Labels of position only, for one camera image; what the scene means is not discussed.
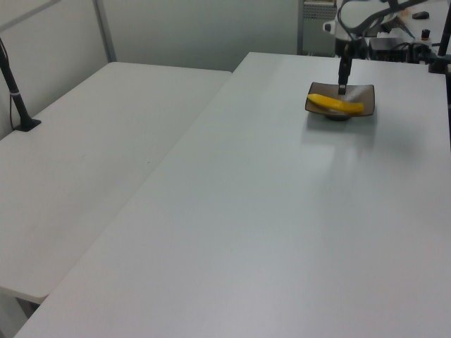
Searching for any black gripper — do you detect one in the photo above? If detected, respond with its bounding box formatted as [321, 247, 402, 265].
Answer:
[334, 37, 367, 96]

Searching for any yellow banana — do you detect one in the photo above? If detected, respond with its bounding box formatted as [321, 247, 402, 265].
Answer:
[307, 93, 365, 115]

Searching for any brown square ceramic plate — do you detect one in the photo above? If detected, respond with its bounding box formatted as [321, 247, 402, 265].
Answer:
[304, 82, 377, 123]

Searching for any black electronics box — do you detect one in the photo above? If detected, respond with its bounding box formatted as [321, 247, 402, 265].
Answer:
[368, 37, 431, 65]

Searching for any perforated grey metal cabinet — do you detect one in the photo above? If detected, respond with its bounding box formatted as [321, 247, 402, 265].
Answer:
[297, 0, 339, 56]

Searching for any black clamp stand with pole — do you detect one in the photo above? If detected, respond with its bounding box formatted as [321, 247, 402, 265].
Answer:
[427, 0, 451, 75]

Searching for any grey metal partition post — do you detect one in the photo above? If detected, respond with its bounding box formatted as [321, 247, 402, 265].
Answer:
[93, 0, 118, 63]

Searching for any black camera stand pole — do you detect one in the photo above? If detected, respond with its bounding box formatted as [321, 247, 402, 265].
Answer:
[0, 37, 42, 132]

